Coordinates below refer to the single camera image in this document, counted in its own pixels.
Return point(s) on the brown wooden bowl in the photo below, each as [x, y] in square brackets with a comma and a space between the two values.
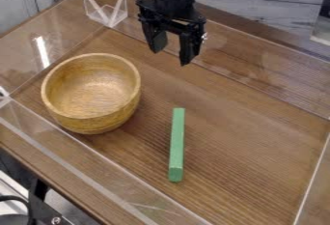
[91, 92]

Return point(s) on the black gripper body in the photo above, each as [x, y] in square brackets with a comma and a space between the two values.
[177, 13]

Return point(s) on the green wooden block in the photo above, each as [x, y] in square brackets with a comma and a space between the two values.
[177, 146]

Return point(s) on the clear acrylic corner bracket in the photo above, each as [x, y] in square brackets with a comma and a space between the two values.
[107, 15]

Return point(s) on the clear acrylic tray walls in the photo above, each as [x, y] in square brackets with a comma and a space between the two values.
[257, 127]

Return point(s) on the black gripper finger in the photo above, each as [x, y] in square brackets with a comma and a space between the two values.
[190, 47]
[156, 35]

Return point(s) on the black table leg bracket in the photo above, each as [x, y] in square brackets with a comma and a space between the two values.
[43, 214]

